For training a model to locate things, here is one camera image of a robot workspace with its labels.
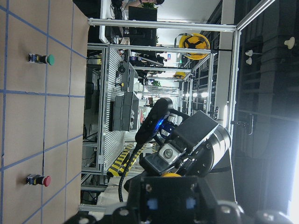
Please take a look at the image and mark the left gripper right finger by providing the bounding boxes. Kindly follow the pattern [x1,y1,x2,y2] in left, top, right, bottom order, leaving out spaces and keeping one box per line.
[191,176,217,210]

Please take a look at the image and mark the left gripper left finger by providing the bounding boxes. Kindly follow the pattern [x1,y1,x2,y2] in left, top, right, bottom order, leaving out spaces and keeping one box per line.
[123,176,150,224]

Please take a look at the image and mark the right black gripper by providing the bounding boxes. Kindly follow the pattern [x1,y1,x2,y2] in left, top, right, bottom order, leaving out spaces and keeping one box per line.
[140,112,231,176]

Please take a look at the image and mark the yellow push button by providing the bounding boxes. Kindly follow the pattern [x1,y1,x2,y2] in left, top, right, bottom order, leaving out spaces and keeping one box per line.
[161,173,182,178]

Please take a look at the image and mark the red push button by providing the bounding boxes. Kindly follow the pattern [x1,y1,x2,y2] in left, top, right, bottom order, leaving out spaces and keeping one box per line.
[26,174,51,187]

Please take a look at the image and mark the green push button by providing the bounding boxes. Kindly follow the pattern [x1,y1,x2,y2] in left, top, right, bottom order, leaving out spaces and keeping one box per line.
[28,54,55,65]

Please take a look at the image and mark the yellow hard hat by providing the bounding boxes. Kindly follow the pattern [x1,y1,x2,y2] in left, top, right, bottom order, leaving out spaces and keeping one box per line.
[178,33,210,60]

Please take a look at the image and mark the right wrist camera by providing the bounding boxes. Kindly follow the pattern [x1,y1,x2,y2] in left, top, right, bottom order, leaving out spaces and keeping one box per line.
[135,98,173,145]

